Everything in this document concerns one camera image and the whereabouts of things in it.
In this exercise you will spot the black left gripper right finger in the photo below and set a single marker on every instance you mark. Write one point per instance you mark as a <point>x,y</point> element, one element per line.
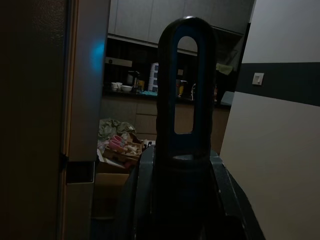
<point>230,200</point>

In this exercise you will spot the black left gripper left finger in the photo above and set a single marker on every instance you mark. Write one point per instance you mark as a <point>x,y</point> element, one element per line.
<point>140,200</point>

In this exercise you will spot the blue plastic dustpan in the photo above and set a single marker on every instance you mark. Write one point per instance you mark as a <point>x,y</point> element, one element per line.
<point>165,100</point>

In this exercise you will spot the brown cardboard box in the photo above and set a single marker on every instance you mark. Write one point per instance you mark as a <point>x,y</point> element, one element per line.
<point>110,185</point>

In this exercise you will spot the wooden toy crate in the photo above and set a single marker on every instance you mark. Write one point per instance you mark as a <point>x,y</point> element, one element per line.
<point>125,150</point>

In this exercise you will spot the green camouflage cloth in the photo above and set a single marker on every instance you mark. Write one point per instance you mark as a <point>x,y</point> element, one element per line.
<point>112,127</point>

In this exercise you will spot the dark kitchen counter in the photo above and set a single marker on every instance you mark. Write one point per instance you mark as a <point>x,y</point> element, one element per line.
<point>125,94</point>

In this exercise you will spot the teal cloth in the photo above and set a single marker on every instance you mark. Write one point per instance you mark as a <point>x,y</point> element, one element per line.
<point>148,92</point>

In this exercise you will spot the white bowl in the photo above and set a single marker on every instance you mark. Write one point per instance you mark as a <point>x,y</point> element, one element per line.
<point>126,88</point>

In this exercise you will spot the white cup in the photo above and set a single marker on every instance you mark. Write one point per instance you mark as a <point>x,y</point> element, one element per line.
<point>116,86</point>

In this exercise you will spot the white stacked container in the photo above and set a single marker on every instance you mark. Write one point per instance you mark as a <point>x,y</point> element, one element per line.
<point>153,76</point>

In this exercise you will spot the green hanging cloth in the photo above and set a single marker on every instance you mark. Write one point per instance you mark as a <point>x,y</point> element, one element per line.
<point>224,69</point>

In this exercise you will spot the white light switch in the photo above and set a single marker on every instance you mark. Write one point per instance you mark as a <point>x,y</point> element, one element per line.
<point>258,78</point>

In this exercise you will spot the grey wall cabinets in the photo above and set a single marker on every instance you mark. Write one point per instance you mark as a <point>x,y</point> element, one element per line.
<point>150,17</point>

